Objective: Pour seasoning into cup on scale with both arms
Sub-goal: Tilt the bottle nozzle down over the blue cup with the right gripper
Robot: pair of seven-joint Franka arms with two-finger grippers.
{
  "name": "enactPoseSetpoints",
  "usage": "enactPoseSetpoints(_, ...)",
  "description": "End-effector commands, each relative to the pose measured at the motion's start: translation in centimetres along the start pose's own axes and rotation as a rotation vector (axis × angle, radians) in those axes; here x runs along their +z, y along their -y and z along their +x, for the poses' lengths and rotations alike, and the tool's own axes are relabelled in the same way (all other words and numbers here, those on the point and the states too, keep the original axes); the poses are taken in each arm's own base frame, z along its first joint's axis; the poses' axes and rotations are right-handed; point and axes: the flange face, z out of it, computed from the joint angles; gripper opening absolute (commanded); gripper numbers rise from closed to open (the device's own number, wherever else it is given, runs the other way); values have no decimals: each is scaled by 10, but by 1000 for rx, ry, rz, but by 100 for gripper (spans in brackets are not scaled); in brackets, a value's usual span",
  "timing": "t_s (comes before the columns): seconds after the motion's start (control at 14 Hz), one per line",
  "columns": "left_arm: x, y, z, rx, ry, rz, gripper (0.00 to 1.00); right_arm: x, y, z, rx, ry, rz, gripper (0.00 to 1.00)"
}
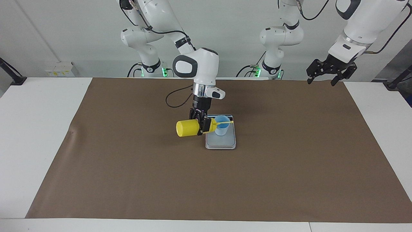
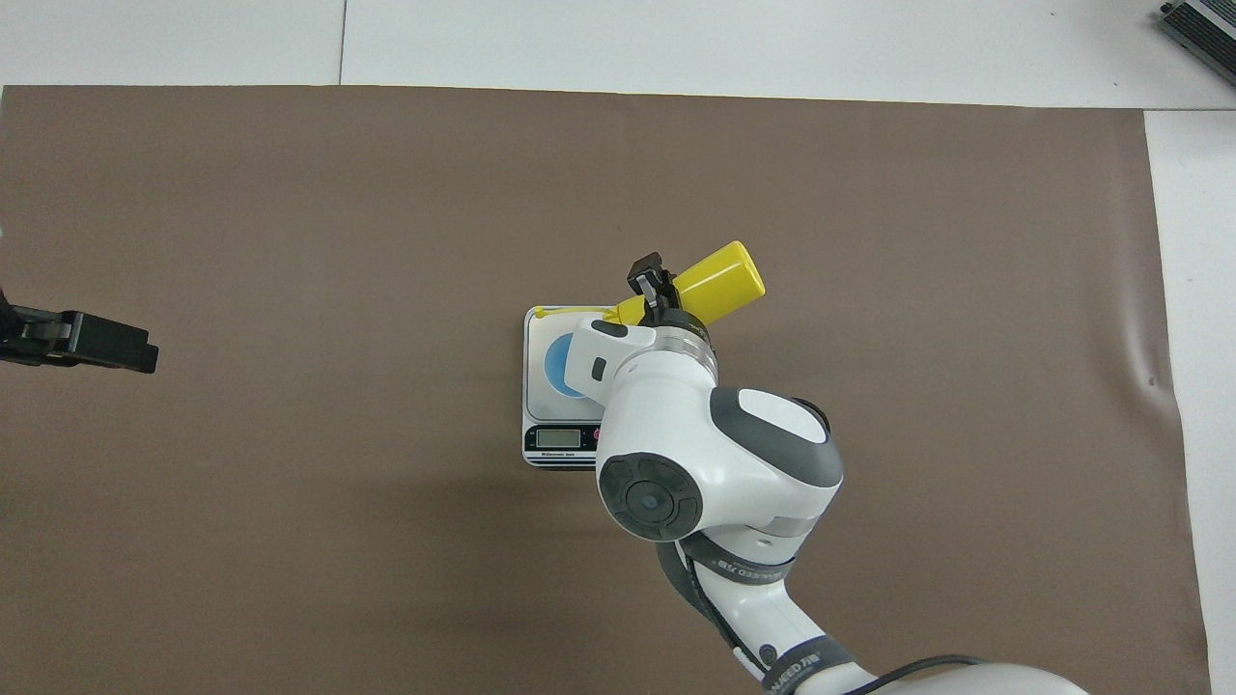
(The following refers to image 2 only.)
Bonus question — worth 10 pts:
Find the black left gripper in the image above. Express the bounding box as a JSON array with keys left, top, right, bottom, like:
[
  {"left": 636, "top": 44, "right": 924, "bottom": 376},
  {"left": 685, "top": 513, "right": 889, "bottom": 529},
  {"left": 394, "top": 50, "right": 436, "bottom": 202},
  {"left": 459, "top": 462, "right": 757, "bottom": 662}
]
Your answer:
[{"left": 0, "top": 290, "right": 160, "bottom": 375}]

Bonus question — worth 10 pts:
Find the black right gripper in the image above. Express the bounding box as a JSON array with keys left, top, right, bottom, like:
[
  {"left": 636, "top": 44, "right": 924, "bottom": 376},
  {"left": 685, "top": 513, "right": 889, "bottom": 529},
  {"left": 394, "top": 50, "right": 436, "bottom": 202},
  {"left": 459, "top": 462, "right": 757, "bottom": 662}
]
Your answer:
[{"left": 627, "top": 251, "right": 689, "bottom": 328}]

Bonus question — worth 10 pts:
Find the yellow squeeze bottle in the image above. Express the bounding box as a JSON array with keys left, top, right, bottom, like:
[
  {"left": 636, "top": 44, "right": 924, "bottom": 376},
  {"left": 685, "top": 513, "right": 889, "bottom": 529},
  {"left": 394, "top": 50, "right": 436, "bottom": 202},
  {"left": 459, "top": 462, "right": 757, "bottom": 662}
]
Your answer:
[{"left": 533, "top": 240, "right": 767, "bottom": 329}]

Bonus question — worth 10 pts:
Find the light blue plastic cup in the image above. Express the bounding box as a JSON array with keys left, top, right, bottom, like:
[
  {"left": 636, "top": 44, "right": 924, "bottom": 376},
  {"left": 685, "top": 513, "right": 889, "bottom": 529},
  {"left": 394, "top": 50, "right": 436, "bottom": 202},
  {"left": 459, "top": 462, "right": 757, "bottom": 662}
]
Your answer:
[{"left": 544, "top": 331, "right": 582, "bottom": 399}]

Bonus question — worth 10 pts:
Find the silver digital kitchen scale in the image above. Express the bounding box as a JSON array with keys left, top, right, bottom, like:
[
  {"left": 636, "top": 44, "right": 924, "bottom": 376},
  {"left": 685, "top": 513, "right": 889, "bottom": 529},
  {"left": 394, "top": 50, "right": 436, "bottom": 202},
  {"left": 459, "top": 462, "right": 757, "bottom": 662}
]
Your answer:
[{"left": 522, "top": 305, "right": 621, "bottom": 470}]

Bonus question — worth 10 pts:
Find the brown table mat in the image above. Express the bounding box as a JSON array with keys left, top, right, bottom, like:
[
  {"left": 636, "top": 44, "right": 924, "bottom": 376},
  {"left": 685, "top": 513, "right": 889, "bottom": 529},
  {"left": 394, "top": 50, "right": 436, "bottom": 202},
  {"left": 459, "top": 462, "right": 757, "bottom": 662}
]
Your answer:
[{"left": 0, "top": 85, "right": 1213, "bottom": 695}]

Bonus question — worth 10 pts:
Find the grey ribbed metal device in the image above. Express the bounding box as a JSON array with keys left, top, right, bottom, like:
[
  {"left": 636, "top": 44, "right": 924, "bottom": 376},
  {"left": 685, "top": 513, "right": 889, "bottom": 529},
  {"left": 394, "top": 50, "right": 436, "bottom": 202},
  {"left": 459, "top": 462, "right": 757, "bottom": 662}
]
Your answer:
[{"left": 1157, "top": 0, "right": 1236, "bottom": 61}]

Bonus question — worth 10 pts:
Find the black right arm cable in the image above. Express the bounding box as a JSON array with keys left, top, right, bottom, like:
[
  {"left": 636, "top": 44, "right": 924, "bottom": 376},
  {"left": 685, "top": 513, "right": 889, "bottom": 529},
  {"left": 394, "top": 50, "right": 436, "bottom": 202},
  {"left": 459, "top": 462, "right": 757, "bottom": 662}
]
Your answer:
[{"left": 855, "top": 653, "right": 988, "bottom": 695}]

